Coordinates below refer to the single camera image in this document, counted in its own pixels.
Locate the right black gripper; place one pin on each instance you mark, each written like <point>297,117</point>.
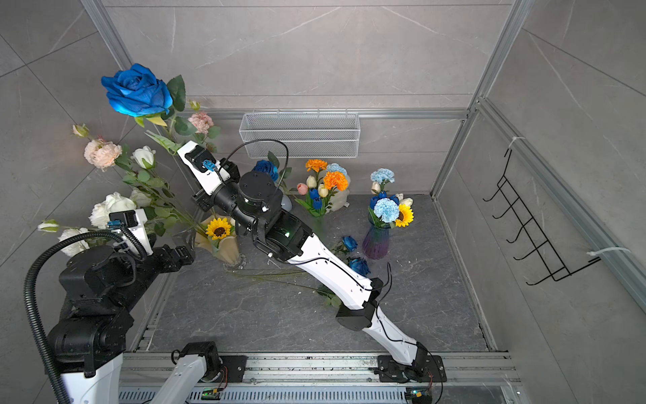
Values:
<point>209,201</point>

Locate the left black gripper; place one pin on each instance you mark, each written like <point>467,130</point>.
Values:
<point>171,264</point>

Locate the yellow wavy glass vase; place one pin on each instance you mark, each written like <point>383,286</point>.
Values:
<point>227,250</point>

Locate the blue rose top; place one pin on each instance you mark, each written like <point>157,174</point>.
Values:
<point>267,167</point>

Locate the blue rose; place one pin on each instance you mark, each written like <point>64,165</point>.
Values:
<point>293,278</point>
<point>267,167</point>
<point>138,93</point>

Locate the blue rose picked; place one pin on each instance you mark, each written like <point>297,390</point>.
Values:
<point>345,246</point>
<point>359,266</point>

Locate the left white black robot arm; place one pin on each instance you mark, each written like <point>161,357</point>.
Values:
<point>83,353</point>

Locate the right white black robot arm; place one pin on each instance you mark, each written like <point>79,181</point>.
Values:
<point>254,202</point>

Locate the light blue carnation middle vase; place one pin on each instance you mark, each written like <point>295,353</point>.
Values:
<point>336,168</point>

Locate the purple glass vase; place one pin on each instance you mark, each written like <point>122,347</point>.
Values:
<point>376,244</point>

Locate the yellow sunflower purple vase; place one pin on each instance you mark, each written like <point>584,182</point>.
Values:
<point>406,216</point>

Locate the small yellow sunflower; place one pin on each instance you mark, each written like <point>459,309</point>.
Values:
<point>218,229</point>

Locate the white rose tall stem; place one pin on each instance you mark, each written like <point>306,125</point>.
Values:
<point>144,157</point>

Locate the white rose centre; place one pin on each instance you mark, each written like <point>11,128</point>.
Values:
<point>114,202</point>

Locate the pink rose middle left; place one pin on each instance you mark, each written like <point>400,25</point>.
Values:
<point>202,122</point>

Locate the pink tulip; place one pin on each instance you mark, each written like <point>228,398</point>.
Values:
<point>303,189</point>

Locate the peach rose pair top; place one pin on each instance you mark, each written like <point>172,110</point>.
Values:
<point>102,154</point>

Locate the orange carnation small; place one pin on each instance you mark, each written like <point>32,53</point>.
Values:
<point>316,165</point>

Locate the orange carnation large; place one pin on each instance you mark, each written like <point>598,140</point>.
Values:
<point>336,181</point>

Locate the light blue carnation upper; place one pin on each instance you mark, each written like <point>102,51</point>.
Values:
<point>383,175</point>

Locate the light blue carnation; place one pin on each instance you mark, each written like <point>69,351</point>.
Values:
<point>383,175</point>
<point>386,210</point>

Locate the light blue carnation lower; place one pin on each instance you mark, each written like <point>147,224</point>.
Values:
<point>386,210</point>

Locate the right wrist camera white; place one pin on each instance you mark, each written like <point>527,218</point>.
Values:
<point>202,166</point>

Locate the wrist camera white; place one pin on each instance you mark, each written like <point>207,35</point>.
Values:
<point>130,224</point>
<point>202,166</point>

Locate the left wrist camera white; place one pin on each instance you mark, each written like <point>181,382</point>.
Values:
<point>130,224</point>

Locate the metal base rail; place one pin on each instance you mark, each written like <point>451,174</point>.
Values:
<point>480,377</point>

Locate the black wire hook rack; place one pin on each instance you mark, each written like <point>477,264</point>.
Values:
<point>529,228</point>

